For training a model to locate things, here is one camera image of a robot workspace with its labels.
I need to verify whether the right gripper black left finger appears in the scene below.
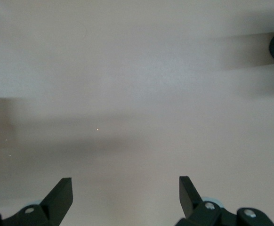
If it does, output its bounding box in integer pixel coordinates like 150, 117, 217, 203
0, 178, 73, 226

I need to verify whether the brown table cover mat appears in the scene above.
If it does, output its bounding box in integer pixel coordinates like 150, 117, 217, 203
0, 0, 274, 226

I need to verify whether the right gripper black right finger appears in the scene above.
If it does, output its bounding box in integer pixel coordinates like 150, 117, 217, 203
174, 176, 274, 226

